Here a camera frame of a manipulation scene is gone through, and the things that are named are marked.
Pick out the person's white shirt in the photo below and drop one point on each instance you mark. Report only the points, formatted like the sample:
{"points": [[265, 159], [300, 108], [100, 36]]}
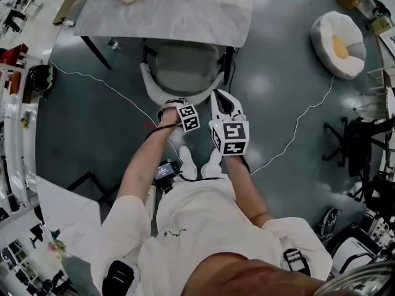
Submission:
{"points": [[200, 224]]}

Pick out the person's face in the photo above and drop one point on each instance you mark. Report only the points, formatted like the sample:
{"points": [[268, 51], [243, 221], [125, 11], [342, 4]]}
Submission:
{"points": [[247, 276]]}

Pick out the clear plastic bottle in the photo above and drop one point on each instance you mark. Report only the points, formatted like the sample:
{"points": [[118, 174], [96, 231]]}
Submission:
{"points": [[112, 43]]}

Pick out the black office chair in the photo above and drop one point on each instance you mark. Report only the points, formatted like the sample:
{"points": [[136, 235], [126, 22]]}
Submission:
{"points": [[359, 143]]}

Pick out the grey marble table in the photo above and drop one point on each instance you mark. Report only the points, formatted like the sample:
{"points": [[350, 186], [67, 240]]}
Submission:
{"points": [[172, 14]]}

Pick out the person's white left shoe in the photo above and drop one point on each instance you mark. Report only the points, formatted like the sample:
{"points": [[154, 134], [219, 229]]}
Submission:
{"points": [[187, 159]]}

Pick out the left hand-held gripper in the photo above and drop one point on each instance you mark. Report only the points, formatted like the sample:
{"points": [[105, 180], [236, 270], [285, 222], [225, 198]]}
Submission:
{"points": [[189, 119]]}

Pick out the white shelf rack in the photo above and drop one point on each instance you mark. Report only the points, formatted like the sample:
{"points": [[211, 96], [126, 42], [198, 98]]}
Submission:
{"points": [[15, 128]]}

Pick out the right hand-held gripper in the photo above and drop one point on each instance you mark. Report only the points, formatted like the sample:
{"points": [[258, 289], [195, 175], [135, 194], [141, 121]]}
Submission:
{"points": [[232, 136]]}

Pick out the black device with screen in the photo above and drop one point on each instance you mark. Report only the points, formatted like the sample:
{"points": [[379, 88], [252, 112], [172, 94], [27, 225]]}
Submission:
{"points": [[165, 173]]}

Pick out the person's white shoe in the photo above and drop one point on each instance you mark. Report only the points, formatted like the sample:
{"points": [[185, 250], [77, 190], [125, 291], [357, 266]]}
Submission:
{"points": [[211, 163], [187, 159]]}

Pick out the grey and white chair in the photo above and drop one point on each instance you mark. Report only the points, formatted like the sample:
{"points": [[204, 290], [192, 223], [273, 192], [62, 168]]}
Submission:
{"points": [[182, 69]]}

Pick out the white bean bag seat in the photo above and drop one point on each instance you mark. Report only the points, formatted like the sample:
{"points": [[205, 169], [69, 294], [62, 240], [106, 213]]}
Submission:
{"points": [[338, 45]]}

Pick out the person's right forearm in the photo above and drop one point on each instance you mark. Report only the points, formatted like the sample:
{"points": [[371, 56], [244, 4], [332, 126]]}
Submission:
{"points": [[243, 190]]}

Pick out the person's left forearm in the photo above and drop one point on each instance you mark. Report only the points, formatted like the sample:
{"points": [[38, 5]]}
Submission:
{"points": [[145, 165]]}

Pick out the black helmet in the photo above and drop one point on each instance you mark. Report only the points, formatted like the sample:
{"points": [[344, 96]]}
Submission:
{"points": [[40, 77]]}

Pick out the wooden plank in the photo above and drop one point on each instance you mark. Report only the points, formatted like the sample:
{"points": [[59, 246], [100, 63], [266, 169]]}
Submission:
{"points": [[69, 3]]}

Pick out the person's white right shoe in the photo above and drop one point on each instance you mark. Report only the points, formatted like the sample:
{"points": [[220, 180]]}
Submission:
{"points": [[211, 163]]}

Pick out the white side table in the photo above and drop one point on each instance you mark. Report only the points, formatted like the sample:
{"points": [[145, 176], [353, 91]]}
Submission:
{"points": [[66, 214]]}

